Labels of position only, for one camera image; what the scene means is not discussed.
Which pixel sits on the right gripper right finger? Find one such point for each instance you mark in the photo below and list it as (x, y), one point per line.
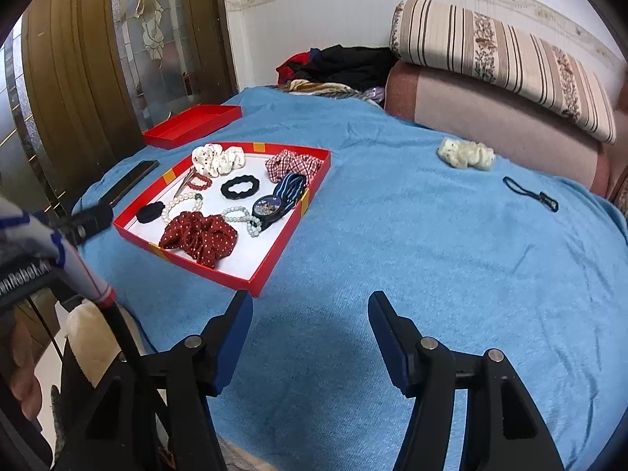
(424, 370)

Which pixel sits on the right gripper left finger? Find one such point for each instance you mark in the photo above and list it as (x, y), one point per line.
(198, 367)

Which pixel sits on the red polka dot scrunchie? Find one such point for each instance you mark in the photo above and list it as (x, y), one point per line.
(205, 239)

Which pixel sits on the blue striped strap watch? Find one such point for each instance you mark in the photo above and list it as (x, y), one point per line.
(287, 193)

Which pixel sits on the metal alligator hair clip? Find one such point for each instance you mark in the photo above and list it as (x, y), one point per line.
(188, 176)

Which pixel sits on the red jewelry tray box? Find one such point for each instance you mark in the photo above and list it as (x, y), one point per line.
(253, 258)

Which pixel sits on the person's left hand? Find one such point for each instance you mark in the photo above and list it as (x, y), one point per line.
(16, 345)

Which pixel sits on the light blue bed blanket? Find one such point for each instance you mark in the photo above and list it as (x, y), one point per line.
(510, 258)

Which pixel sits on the black smartphone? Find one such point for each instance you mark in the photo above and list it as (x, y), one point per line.
(127, 182)

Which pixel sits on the white dotted scrunchie in tray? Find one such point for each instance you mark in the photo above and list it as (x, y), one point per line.
(213, 160)

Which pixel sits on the cream white scrunchie on blanket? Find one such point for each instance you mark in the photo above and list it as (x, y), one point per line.
(466, 154)

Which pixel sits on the red white checked scrunchie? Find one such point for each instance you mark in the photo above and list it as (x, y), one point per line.
(285, 162)

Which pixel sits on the red box lid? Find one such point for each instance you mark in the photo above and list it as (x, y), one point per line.
(197, 122)

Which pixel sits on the wooden glass door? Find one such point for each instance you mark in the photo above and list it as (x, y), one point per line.
(83, 80)

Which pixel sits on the pink mauve bolster cushion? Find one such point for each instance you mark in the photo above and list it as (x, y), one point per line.
(515, 128)

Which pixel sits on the striped pillow at right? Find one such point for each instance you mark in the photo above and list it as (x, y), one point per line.
(619, 193)

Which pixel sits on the patterned brown scarf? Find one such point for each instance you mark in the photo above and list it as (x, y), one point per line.
(331, 90)

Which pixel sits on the dark clothes pile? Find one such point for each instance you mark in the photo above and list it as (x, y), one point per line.
(360, 68)

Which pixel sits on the striped floral pillow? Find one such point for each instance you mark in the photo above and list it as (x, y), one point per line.
(451, 38)

